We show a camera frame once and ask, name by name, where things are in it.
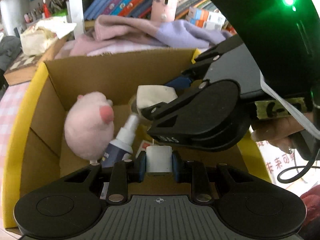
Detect yellow tape roll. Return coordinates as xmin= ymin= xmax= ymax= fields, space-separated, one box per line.
xmin=129 ymin=95 xmax=146 ymax=120

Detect white spray bottle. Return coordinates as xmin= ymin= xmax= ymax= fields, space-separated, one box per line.
xmin=101 ymin=113 xmax=140 ymax=168

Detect small white charger cube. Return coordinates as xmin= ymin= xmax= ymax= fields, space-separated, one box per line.
xmin=146 ymin=145 xmax=172 ymax=173

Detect white bookshelf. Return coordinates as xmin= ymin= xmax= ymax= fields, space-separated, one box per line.
xmin=0 ymin=0 xmax=226 ymax=41

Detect pink plush pig toy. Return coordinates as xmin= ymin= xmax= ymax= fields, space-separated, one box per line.
xmin=64 ymin=92 xmax=114 ymax=163

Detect purple pink cloth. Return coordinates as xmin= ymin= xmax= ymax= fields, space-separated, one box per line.
xmin=55 ymin=15 xmax=232 ymax=59

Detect pink checkered tablecloth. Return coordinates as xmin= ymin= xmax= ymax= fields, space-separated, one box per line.
xmin=0 ymin=42 xmax=320 ymax=230

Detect person's right hand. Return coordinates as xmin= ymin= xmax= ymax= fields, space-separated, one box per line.
xmin=251 ymin=116 xmax=304 ymax=154

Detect yellow cardboard box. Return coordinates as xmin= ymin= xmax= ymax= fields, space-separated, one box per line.
xmin=2 ymin=48 xmax=272 ymax=229

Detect wooden chessboard box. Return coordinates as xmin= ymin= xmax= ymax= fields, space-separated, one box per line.
xmin=3 ymin=36 xmax=70 ymax=86

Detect white tissue bag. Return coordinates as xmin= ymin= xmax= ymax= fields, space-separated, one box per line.
xmin=20 ymin=17 xmax=77 ymax=56

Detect pink cylindrical container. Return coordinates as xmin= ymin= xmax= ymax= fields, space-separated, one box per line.
xmin=150 ymin=0 xmax=178 ymax=23

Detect orange blue white boxes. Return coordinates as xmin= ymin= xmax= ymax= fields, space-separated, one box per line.
xmin=185 ymin=7 xmax=226 ymax=31

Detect pile of clothes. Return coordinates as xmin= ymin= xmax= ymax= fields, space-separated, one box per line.
xmin=0 ymin=35 xmax=22 ymax=88

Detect beige foam block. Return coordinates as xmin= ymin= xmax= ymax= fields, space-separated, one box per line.
xmin=136 ymin=85 xmax=177 ymax=110

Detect small white card box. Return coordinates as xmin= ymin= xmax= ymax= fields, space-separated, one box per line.
xmin=136 ymin=140 xmax=152 ymax=158

